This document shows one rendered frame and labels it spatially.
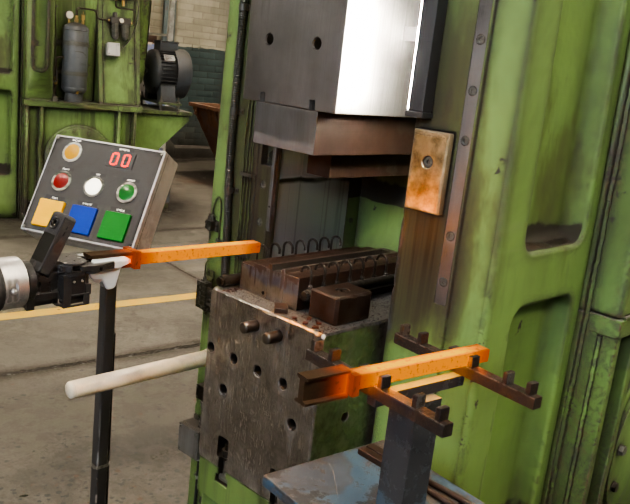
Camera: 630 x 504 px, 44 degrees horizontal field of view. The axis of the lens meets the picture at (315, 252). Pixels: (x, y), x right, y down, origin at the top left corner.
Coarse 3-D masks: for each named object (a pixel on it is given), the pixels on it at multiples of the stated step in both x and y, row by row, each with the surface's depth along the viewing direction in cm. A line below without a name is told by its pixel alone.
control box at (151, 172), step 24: (96, 144) 209; (48, 168) 210; (72, 168) 208; (96, 168) 207; (120, 168) 205; (144, 168) 203; (168, 168) 206; (48, 192) 208; (72, 192) 206; (144, 192) 201; (168, 192) 208; (96, 216) 202; (144, 216) 199; (72, 240) 202; (96, 240) 199; (144, 240) 201
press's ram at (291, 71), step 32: (256, 0) 178; (288, 0) 171; (320, 0) 165; (352, 0) 160; (384, 0) 167; (416, 0) 175; (256, 32) 179; (288, 32) 172; (320, 32) 165; (352, 32) 163; (384, 32) 170; (416, 32) 171; (256, 64) 180; (288, 64) 173; (320, 64) 166; (352, 64) 165; (384, 64) 172; (256, 96) 181; (288, 96) 174; (320, 96) 167; (352, 96) 167; (384, 96) 175
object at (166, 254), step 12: (252, 240) 175; (84, 252) 145; (96, 252) 147; (108, 252) 148; (120, 252) 149; (132, 252) 150; (144, 252) 153; (156, 252) 154; (168, 252) 156; (180, 252) 158; (192, 252) 161; (204, 252) 163; (216, 252) 165; (228, 252) 168; (240, 252) 170; (252, 252) 173; (132, 264) 151
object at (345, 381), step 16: (448, 352) 133; (464, 352) 134; (480, 352) 135; (320, 368) 117; (336, 368) 117; (352, 368) 121; (368, 368) 122; (384, 368) 122; (400, 368) 124; (416, 368) 126; (432, 368) 128; (448, 368) 131; (304, 384) 113; (320, 384) 115; (336, 384) 117; (352, 384) 117; (368, 384) 120; (304, 400) 114; (320, 400) 115
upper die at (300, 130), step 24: (264, 120) 180; (288, 120) 175; (312, 120) 169; (336, 120) 173; (360, 120) 179; (384, 120) 185; (408, 120) 191; (264, 144) 181; (288, 144) 175; (312, 144) 170; (336, 144) 175; (360, 144) 181; (384, 144) 187; (408, 144) 193
